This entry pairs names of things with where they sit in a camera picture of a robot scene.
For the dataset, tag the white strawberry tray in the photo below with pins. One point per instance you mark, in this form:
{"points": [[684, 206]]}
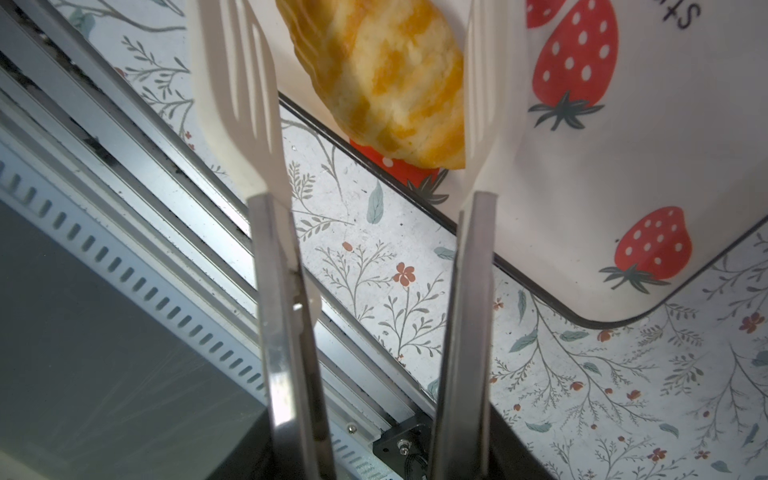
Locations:
{"points": [[626, 141]]}

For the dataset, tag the cream slotted tongs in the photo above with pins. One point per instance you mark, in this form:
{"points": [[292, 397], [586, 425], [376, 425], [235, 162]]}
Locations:
{"points": [[236, 93]]}

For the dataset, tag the large oval striped loaf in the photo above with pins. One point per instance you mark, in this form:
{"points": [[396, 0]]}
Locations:
{"points": [[389, 72]]}

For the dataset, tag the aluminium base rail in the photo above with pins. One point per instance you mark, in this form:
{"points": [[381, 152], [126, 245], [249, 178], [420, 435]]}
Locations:
{"points": [[129, 332]]}

